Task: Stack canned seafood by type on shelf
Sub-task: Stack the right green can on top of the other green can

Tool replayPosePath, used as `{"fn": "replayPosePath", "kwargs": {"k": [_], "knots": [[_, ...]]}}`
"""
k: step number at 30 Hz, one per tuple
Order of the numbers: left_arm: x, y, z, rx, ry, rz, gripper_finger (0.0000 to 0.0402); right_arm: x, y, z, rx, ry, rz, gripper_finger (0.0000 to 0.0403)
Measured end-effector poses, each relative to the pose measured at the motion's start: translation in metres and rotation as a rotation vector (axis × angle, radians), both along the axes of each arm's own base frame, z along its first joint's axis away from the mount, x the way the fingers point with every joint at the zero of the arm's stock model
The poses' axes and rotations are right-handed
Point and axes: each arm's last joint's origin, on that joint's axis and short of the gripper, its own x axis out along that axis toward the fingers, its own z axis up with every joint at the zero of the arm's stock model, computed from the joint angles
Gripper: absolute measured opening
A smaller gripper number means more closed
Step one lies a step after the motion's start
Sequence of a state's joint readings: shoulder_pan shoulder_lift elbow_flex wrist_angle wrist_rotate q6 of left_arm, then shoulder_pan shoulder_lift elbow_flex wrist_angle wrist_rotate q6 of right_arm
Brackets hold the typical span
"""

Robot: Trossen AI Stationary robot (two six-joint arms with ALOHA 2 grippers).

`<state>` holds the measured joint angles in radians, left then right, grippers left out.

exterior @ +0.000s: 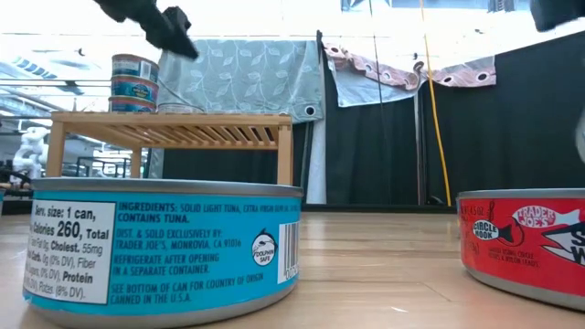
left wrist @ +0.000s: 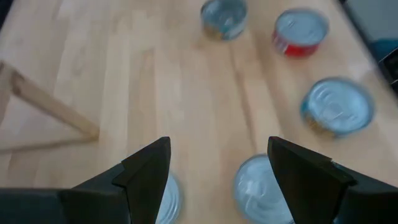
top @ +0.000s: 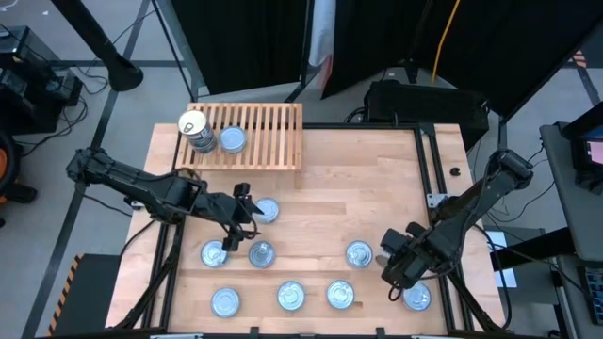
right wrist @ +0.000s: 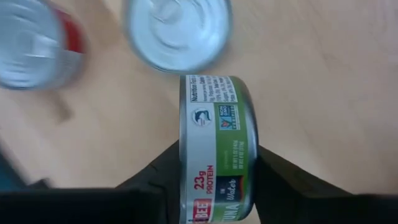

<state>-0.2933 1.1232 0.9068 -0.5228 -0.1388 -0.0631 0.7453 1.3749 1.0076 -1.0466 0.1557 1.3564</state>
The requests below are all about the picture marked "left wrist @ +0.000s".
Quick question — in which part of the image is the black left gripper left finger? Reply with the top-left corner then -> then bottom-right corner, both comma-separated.
58,136 -> 172,224

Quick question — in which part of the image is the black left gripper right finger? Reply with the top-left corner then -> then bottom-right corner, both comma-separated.
267,135 -> 398,224

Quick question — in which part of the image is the green white label tuna can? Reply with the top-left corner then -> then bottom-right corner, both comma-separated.
155,172 -> 183,224

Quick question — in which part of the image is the red label tuna can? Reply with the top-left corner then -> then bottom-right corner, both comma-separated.
233,154 -> 295,224
272,8 -> 330,58

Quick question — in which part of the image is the teal label tuna can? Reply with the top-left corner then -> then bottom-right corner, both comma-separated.
200,0 -> 249,41
300,77 -> 376,139

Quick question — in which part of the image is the wooden slatted shelf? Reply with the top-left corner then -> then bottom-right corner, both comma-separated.
0,60 -> 101,155

